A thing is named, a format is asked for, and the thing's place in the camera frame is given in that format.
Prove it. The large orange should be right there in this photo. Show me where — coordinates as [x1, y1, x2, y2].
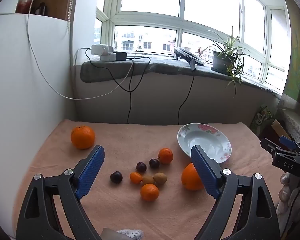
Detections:
[70, 125, 96, 150]
[181, 162, 205, 191]

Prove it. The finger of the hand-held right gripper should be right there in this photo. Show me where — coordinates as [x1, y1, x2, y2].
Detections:
[279, 135, 300, 150]
[260, 137, 297, 157]

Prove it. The dark bottle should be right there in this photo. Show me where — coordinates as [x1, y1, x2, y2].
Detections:
[35, 2, 49, 15]

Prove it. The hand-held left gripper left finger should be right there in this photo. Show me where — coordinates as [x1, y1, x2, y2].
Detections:
[16, 145, 105, 240]

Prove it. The small oval tangerine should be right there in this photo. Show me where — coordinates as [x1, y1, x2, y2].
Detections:
[129, 172, 143, 184]

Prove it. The white floral plate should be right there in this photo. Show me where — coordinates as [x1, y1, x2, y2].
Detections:
[177, 123, 232, 164]

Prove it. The potted spider plant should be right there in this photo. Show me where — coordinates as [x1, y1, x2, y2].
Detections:
[201, 26, 250, 95]

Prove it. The looped black cable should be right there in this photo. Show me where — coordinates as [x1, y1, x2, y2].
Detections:
[85, 47, 152, 124]

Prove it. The person's right hand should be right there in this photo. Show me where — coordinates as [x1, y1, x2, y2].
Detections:
[278, 173, 299, 202]

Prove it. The round tangerine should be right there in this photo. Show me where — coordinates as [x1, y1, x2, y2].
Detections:
[140, 183, 160, 202]

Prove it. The tangerine with stem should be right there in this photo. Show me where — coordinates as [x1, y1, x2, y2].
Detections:
[158, 148, 174, 165]

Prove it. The green snack bag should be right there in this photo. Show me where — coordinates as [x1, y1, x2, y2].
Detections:
[251, 106, 274, 133]

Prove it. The white beaded blind cord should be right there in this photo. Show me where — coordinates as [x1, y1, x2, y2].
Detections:
[66, 0, 79, 30]

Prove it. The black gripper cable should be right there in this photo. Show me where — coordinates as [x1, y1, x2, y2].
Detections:
[282, 184, 300, 240]

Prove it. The green yellow wall poster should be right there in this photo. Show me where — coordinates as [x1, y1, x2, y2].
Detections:
[282, 0, 300, 105]

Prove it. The long white cable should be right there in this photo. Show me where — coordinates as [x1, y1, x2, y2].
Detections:
[27, 0, 140, 100]

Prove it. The white lace cloth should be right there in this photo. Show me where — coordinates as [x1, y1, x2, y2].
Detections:
[277, 109, 300, 145]

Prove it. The grey fuzzy cloth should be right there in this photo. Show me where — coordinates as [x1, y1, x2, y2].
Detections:
[117, 229, 143, 240]

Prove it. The pink towel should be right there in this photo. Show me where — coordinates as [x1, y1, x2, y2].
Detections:
[11, 119, 285, 240]

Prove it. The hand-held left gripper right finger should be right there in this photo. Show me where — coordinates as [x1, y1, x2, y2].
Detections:
[190, 145, 281, 240]

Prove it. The black ring light cable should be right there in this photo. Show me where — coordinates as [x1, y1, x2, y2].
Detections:
[177, 59, 197, 125]

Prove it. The cardboard box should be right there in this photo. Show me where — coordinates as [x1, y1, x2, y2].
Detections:
[270, 119, 294, 140]

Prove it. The white window frame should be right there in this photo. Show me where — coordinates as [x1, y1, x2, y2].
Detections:
[92, 0, 292, 90]

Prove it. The grey windowsill cloth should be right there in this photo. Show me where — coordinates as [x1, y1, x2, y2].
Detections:
[80, 54, 283, 98]

